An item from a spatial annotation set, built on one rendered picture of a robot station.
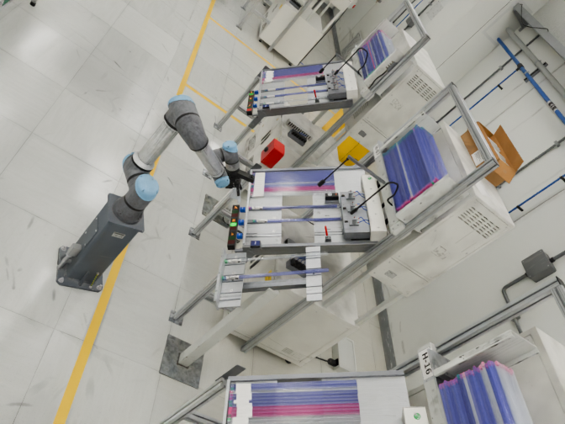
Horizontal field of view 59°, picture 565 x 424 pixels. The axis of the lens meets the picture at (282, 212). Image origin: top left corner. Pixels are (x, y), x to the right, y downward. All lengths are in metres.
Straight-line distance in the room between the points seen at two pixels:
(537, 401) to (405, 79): 2.46
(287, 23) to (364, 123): 3.33
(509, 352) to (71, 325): 2.02
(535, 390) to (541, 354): 0.13
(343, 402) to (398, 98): 2.40
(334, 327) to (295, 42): 4.70
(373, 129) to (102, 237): 2.22
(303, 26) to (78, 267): 4.98
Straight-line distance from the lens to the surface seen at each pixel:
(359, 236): 2.64
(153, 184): 2.45
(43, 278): 2.87
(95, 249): 2.69
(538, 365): 1.99
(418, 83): 3.81
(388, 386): 2.12
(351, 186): 3.01
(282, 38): 7.04
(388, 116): 3.88
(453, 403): 1.89
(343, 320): 3.09
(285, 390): 2.10
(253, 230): 2.73
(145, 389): 2.82
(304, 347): 3.31
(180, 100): 2.29
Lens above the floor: 2.30
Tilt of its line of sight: 31 degrees down
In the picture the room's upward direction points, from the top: 47 degrees clockwise
